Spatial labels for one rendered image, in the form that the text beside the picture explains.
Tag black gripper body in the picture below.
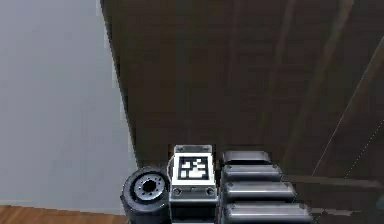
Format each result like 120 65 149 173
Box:
120 166 172 224

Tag dark brown wooden cupboard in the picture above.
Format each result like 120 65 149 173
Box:
99 0 384 224

